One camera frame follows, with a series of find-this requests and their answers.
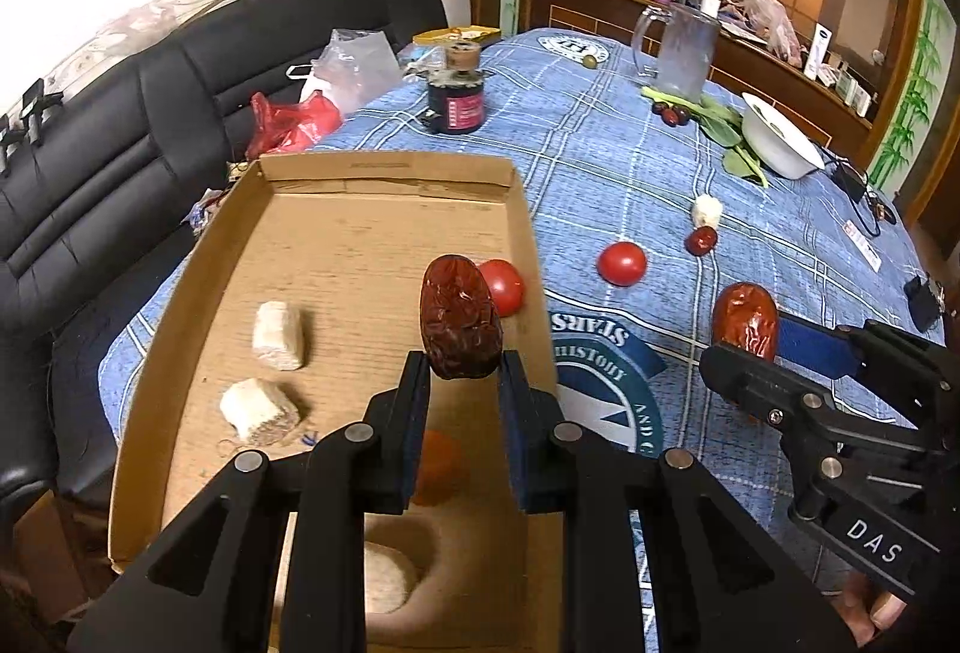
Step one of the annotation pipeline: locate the black jar with cork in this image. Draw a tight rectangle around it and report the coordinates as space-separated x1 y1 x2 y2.
426 40 487 136

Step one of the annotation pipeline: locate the red plastic bag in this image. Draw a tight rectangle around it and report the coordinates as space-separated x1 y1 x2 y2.
247 91 344 158

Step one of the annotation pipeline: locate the clear plastic bag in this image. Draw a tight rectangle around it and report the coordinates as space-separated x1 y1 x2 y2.
286 28 402 113

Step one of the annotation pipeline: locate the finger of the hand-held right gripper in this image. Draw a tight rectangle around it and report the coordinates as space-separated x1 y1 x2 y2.
700 342 863 523
775 312 960 399

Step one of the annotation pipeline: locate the green leafy vegetable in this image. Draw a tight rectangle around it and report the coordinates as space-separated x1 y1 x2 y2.
641 85 770 188

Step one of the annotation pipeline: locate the white bowl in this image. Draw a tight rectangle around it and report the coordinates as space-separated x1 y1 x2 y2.
741 92 824 180

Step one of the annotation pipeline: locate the pink plastic bag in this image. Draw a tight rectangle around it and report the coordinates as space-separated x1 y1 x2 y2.
724 0 803 62

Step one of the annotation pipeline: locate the black leather sofa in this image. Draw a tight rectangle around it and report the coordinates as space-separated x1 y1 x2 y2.
0 0 449 496

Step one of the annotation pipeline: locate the white label card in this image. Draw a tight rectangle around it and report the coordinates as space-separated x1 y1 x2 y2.
844 222 884 272

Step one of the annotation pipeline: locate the black cable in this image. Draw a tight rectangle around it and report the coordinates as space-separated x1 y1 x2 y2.
821 147 901 238

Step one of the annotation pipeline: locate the red tomato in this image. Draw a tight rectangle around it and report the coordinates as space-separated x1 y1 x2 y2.
597 241 647 286
478 258 526 318

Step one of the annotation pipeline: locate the black power adapter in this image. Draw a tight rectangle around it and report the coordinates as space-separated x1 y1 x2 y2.
835 162 871 200

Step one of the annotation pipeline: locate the orange mandarin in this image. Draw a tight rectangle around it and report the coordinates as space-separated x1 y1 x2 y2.
412 429 466 508

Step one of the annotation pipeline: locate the black clip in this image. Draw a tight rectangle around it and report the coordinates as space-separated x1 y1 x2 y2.
0 113 23 174
19 82 65 145

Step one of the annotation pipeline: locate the wrinkled red date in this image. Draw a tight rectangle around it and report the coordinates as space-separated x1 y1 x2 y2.
418 254 505 380

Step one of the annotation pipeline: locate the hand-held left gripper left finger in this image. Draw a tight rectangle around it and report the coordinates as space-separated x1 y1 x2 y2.
67 349 434 653

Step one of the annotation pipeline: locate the small black device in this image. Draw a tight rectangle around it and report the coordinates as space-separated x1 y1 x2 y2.
904 274 944 332

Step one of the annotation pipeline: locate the large shiny red date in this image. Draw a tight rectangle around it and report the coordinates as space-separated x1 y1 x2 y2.
711 282 781 363

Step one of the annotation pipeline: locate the brown cardboard tray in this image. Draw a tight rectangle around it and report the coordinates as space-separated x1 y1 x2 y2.
109 151 563 653

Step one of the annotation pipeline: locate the person's right hand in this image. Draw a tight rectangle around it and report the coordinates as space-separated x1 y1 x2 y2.
836 567 912 646

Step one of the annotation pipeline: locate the white upright box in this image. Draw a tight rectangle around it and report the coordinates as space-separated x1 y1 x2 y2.
806 21 833 80

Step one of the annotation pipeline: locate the wooden cabinet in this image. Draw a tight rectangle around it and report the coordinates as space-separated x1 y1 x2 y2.
469 0 927 174

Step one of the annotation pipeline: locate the clear glass mug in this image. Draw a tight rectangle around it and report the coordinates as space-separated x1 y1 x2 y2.
630 2 722 106

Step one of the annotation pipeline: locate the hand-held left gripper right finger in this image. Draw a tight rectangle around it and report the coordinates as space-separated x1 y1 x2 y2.
497 349 856 653

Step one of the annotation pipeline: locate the yellow flat box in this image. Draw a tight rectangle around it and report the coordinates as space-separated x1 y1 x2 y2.
412 25 502 46

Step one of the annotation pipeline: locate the small snack wrapper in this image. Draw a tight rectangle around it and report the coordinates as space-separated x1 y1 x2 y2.
184 186 230 234

